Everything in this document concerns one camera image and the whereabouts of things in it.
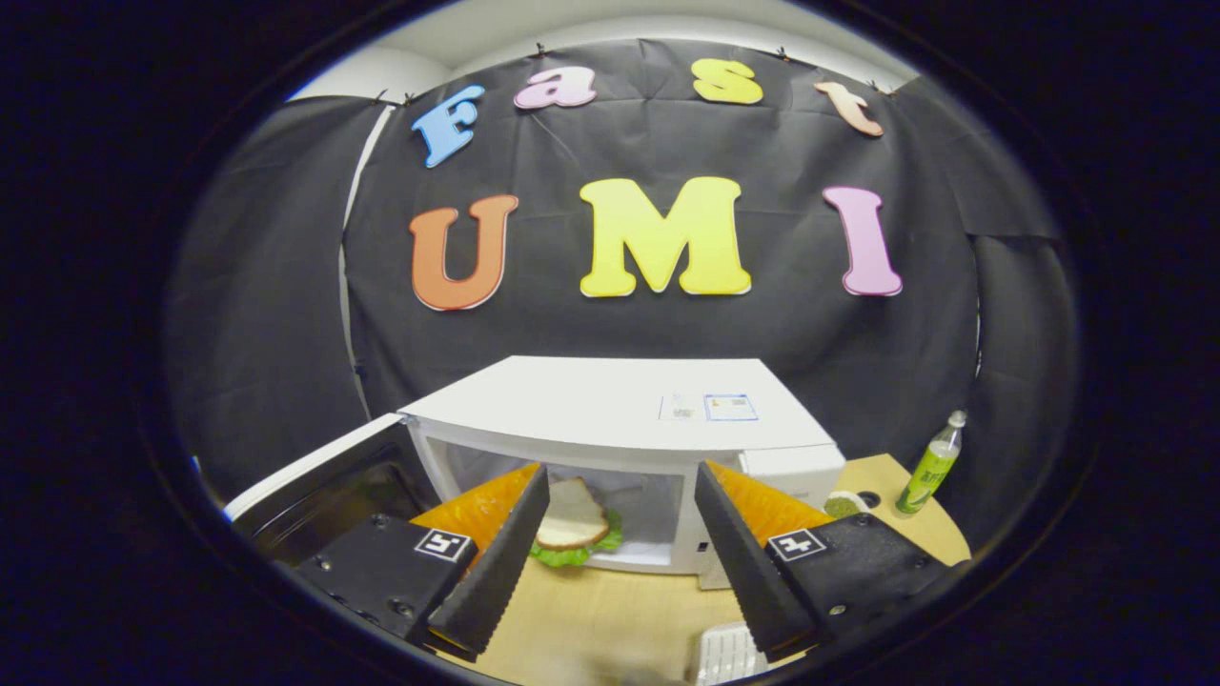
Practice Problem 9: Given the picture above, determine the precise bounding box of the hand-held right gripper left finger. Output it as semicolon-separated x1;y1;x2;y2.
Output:
286;463;552;663

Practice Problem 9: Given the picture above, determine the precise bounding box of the green label drink bottle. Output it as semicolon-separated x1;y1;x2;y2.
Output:
896;410;968;517

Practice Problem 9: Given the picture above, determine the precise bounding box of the black backdrop cloth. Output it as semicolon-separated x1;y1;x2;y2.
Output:
162;38;1083;554

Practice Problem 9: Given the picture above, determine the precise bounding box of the white microwave oven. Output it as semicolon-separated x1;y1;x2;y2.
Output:
224;355;846;592

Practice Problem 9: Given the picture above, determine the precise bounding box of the white rectangular tray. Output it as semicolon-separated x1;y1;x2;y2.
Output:
691;621;768;685

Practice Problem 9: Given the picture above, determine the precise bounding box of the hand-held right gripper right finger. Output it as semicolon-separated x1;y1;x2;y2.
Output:
694;461;954;665

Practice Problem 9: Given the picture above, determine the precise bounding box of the sandwich with lettuce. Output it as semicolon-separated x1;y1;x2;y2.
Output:
529;476;625;570

